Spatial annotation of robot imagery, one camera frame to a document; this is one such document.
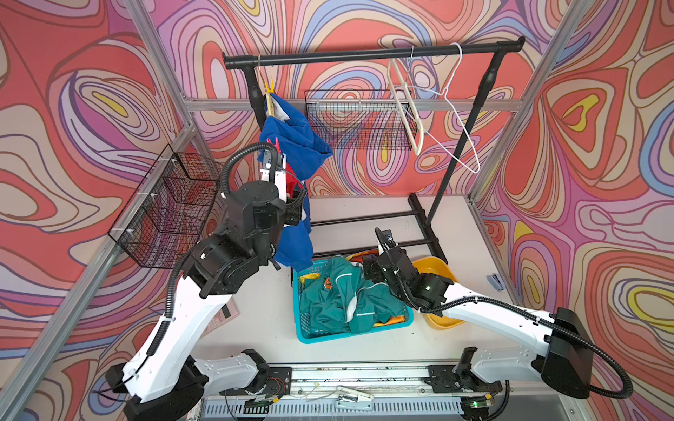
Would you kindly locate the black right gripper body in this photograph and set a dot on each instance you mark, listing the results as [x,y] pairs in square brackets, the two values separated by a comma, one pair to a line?
[372,267]

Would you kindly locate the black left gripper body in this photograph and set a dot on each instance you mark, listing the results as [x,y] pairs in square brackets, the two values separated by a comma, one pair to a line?
[290,213]

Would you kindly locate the teal green jacket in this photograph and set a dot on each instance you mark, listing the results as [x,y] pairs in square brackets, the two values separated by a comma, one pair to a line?
[347,300]

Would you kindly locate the metal hanger of teal jacket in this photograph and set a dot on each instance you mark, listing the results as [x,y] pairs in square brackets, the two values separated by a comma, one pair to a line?
[405,106]

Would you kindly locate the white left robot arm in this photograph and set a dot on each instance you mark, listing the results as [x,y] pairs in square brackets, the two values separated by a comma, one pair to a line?
[163,381]

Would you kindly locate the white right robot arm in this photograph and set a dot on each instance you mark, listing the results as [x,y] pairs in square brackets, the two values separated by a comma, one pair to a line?
[554,348]

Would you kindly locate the yellow plastic tray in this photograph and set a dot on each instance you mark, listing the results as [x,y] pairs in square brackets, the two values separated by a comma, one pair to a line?
[434,265]

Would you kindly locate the red clothespin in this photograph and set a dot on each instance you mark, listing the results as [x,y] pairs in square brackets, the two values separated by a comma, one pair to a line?
[275,143]

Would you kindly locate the blue white red jacket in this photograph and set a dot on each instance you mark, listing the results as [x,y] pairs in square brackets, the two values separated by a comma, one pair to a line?
[305,153]

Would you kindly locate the pink calculator on table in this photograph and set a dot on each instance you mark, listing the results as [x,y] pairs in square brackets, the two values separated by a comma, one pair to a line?
[227,313]

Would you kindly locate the blue clothespin on table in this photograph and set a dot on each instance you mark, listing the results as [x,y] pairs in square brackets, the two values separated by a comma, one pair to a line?
[496,281]

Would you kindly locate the teal plastic basket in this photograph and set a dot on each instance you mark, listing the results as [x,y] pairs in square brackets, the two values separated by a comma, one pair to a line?
[316,329]

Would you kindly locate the yellow clothespin on blue jacket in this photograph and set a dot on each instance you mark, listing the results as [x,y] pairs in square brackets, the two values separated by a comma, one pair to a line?
[270,90]

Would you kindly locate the black clothes rack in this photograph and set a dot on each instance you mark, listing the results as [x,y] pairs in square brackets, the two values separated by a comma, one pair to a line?
[248,64]

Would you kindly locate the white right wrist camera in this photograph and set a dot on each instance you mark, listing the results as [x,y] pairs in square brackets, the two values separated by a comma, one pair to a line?
[385,240]

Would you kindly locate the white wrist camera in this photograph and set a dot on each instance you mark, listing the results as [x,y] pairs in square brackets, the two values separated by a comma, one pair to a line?
[273,175]
[385,240]

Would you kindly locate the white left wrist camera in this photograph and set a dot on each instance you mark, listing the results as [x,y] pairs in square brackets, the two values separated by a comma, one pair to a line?
[273,175]

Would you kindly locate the black wire basket left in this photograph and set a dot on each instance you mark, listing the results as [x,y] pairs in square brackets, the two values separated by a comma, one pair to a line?
[169,209]

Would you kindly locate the black wire basket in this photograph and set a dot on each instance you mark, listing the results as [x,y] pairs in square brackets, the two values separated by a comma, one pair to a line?
[169,209]
[359,119]

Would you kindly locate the black wire basket rear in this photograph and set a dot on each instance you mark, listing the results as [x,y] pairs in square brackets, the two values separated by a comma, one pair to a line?
[359,119]

